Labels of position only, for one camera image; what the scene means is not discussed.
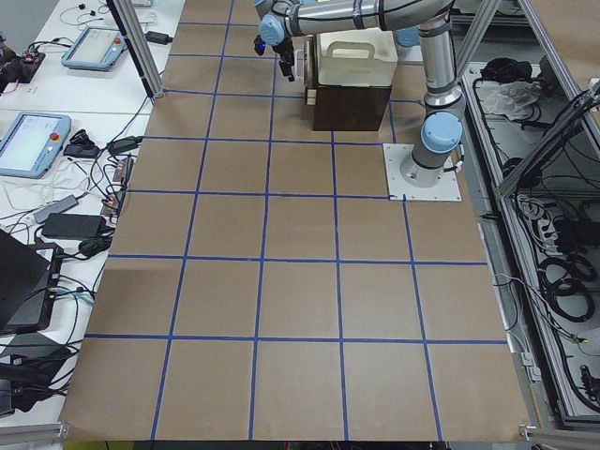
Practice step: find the lower teach pendant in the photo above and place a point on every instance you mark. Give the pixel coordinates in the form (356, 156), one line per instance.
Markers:
(32, 144)

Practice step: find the dark brown cabinet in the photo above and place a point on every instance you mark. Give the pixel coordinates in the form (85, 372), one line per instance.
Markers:
(349, 108)

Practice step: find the upper teach pendant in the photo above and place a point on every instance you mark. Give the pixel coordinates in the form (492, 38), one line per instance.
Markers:
(95, 49)

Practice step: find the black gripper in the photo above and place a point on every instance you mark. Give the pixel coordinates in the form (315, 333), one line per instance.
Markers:
(282, 50)

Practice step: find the black laptop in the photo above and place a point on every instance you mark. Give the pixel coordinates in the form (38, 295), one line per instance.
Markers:
(29, 275)

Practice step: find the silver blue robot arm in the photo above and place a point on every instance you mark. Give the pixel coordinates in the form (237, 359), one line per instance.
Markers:
(281, 21)

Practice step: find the grey usb hub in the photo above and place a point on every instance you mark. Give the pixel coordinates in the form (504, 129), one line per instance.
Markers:
(56, 207)

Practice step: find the teach pendant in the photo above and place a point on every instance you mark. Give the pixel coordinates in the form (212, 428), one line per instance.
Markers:
(95, 49)
(32, 144)

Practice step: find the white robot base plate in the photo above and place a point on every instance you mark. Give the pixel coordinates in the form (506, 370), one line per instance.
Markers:
(406, 181)

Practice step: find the light wooden drawer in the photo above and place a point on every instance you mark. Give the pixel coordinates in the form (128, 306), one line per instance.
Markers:
(309, 72)

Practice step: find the white plastic box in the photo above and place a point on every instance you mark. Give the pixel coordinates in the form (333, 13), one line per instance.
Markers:
(356, 58)

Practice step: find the black power adapter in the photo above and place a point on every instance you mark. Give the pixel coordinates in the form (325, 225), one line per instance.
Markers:
(73, 227)

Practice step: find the crumpled white cloth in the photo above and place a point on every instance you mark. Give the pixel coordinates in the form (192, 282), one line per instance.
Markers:
(513, 100)

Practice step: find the aluminium frame post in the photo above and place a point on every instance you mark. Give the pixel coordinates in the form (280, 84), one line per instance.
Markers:
(128, 24)

